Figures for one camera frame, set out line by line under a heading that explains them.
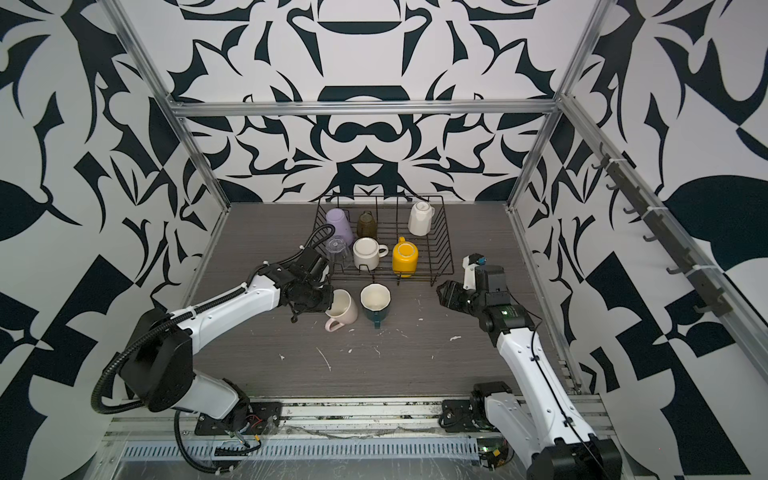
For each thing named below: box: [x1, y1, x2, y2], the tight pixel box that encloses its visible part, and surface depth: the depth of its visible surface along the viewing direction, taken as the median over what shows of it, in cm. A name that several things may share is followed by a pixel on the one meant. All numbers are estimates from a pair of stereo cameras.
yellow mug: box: [392, 236, 419, 278], surface depth 95 cm
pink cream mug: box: [325, 288, 359, 332], surface depth 84 cm
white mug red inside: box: [352, 237, 389, 271], surface depth 97 cm
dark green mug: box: [360, 282, 392, 329], surface depth 87 cm
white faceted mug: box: [408, 201, 435, 237], surface depth 105 cm
